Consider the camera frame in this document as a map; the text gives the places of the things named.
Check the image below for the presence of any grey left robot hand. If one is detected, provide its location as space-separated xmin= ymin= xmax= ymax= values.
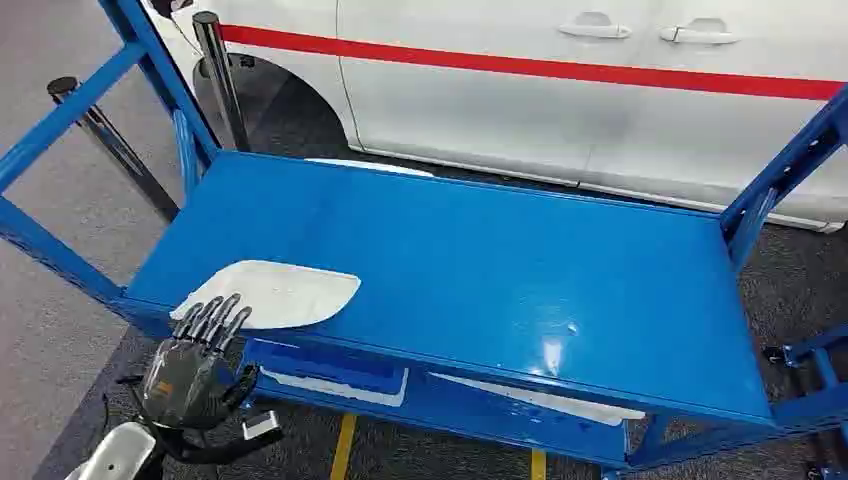
xmin=135 ymin=293 xmax=261 ymax=432

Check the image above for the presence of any white car body panel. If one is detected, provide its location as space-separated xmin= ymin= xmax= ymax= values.
xmin=170 ymin=259 xmax=362 ymax=331
xmin=429 ymin=372 xmax=647 ymax=429

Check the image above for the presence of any black car tyre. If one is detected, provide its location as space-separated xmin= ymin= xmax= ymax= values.
xmin=192 ymin=54 xmax=350 ymax=155

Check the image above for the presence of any blue metal rack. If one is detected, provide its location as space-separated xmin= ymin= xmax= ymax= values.
xmin=0 ymin=0 xmax=848 ymax=480

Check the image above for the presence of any white car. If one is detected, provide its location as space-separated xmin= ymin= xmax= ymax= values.
xmin=142 ymin=0 xmax=848 ymax=234

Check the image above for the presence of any red barrier belt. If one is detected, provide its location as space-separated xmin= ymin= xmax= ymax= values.
xmin=218 ymin=24 xmax=848 ymax=103

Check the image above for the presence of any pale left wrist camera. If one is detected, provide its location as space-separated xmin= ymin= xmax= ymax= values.
xmin=241 ymin=409 xmax=284 ymax=443

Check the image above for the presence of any chrome barrier post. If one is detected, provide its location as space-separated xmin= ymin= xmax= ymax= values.
xmin=46 ymin=76 xmax=181 ymax=223
xmin=192 ymin=11 xmax=252 ymax=154

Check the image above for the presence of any white car door handle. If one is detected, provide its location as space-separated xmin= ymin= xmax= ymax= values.
xmin=558 ymin=11 xmax=633 ymax=40
xmin=659 ymin=18 xmax=740 ymax=46

